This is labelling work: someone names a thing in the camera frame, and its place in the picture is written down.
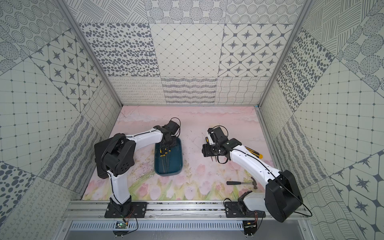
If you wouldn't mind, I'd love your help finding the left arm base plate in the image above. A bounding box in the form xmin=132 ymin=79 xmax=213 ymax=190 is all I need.
xmin=104 ymin=201 xmax=148 ymax=219

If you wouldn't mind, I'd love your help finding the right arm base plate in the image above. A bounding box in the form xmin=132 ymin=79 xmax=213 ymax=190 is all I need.
xmin=223 ymin=201 xmax=266 ymax=218

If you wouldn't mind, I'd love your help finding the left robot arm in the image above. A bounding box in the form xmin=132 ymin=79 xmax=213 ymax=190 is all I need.
xmin=94 ymin=120 xmax=181 ymax=216

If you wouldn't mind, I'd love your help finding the white cable duct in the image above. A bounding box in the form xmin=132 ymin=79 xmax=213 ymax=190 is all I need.
xmin=70 ymin=220 xmax=243 ymax=231

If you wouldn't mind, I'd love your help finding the teal plastic storage box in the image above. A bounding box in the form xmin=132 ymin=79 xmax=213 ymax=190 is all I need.
xmin=154 ymin=138 xmax=184 ymax=177

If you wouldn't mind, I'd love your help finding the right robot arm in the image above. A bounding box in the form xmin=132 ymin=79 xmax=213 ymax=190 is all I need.
xmin=202 ymin=126 xmax=303 ymax=223

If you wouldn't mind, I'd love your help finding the claw hammer black handle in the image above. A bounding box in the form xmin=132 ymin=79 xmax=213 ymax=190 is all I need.
xmin=226 ymin=177 xmax=258 ymax=190

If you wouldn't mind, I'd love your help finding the yellow utility knife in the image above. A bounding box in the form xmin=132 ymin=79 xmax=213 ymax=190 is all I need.
xmin=246 ymin=147 xmax=263 ymax=159

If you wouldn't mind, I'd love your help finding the aluminium mounting rail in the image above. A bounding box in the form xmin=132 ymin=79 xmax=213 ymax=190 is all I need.
xmin=61 ymin=200 xmax=310 ymax=221

